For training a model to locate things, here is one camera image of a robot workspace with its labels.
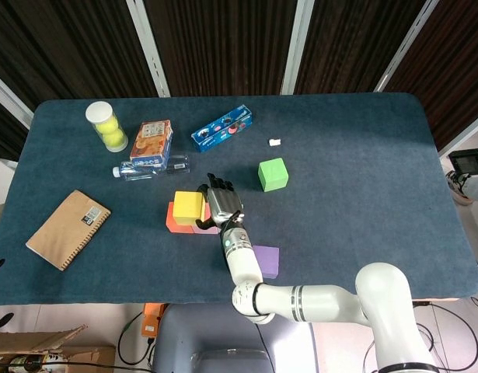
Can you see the purple foam cube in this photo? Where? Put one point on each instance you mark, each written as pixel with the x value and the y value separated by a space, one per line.
pixel 269 262

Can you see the orange foam cube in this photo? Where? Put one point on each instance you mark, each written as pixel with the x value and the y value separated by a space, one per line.
pixel 176 229

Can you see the white black sneaker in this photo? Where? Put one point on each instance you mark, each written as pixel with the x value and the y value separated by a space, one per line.
pixel 458 190

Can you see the pink foam cube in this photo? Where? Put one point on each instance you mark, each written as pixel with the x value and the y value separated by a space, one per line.
pixel 201 230

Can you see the white partition post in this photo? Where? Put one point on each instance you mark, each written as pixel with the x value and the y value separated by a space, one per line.
pixel 405 46
pixel 297 46
pixel 149 50

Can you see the yellow foam cube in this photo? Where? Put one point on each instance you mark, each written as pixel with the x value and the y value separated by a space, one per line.
pixel 188 208

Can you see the dark blue table cloth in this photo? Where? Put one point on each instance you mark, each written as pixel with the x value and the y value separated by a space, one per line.
pixel 359 194

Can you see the blue orange snack box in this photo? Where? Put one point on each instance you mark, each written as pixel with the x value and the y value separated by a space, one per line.
pixel 150 143

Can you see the black equipment case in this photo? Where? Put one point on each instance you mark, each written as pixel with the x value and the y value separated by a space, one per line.
pixel 469 159

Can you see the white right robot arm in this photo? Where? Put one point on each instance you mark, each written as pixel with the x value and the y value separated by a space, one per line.
pixel 320 299

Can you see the blue Oreo cookie box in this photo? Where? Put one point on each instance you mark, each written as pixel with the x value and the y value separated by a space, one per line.
pixel 223 128

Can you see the small white eraser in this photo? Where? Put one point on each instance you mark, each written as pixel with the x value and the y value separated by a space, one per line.
pixel 275 142

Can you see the brown cardboard box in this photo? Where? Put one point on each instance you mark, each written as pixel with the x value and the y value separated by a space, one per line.
pixel 28 342

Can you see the green label glass bottle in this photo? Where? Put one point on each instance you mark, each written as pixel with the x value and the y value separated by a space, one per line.
pixel 28 363

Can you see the clear tennis ball tube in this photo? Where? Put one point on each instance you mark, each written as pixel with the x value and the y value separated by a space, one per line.
pixel 98 112

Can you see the grey robot base seat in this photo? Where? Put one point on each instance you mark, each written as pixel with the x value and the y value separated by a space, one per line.
pixel 207 334

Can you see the brown spiral notebook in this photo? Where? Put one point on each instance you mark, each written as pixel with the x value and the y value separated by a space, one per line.
pixel 67 229

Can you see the green foam cube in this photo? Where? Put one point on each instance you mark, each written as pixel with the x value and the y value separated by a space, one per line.
pixel 273 175

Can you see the clear plastic water bottle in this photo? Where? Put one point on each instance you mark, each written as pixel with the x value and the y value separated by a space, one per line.
pixel 145 171

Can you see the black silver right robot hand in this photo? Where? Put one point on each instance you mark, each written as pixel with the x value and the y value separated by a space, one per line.
pixel 223 202

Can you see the yellow tennis ball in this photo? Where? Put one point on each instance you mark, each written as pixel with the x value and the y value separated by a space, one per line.
pixel 107 126
pixel 115 138

